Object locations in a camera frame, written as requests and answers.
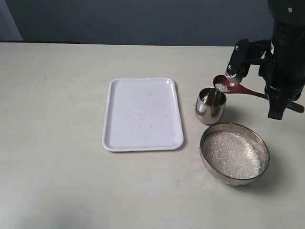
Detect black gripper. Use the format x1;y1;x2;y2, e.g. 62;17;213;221
259;35;305;120

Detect brown wooden spoon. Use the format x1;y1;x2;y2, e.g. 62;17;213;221
213;75;305;113

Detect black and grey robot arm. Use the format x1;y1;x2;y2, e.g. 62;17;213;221
259;0;305;120

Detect small steel cup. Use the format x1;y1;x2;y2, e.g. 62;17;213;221
195;88;227;125

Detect steel bowl of rice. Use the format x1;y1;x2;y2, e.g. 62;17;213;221
200;123;270;186

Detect white plastic tray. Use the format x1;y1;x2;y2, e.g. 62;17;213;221
102;78;184;152

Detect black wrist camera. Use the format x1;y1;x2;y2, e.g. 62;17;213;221
225;39;265;84

